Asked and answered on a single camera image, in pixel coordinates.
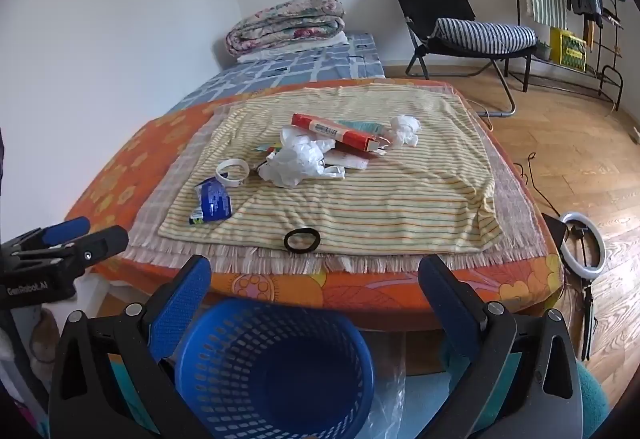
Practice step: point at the orange floral tablecloth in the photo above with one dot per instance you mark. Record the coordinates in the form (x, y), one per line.
(125, 169)

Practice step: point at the fringed checked mat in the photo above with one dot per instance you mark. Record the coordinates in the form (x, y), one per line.
(515, 204)

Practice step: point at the small green pot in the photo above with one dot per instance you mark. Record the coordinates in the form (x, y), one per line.
(543, 51)

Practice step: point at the yellow bag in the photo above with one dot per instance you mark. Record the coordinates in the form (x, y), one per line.
(570, 49)

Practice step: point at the yellow striped cloth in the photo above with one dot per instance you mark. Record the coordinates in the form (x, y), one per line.
(375, 199)

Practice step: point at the blue snack wrapper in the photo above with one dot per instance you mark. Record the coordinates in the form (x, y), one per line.
(212, 201)

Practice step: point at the blue plaid bed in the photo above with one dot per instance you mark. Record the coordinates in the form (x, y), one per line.
(280, 69)

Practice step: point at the black metal clothes rack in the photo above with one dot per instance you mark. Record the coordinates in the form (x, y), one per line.
(620, 91)

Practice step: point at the small colourful wrapper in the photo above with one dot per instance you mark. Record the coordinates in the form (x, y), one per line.
(265, 149)

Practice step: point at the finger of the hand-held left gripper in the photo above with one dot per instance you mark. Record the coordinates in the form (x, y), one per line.
(67, 226)
(100, 244)

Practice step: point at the teal tube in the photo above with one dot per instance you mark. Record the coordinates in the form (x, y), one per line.
(365, 125)

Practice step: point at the clear plastic bag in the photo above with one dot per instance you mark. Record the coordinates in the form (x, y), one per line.
(387, 399)

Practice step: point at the red cardboard box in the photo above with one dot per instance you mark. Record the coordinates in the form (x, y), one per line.
(330, 128)

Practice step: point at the striped cushion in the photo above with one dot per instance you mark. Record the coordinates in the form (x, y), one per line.
(480, 35)

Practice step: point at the blue plastic basket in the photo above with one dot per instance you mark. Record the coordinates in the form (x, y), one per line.
(280, 369)

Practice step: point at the folded floral quilt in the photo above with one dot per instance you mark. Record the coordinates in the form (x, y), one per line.
(285, 24)

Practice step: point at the crumpled white tissue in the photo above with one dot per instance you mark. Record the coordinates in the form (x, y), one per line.
(404, 129)

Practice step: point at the person's left teal trouser leg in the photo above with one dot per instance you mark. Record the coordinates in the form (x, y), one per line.
(122, 384)

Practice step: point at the crumpled white plastic bag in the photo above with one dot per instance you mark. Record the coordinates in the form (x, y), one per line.
(300, 159)

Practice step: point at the white tube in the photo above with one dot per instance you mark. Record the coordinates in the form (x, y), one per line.
(350, 161)

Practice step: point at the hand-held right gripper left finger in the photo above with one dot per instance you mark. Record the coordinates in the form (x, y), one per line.
(180, 304)

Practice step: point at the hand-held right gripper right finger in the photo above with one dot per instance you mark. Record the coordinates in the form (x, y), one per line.
(450, 304)

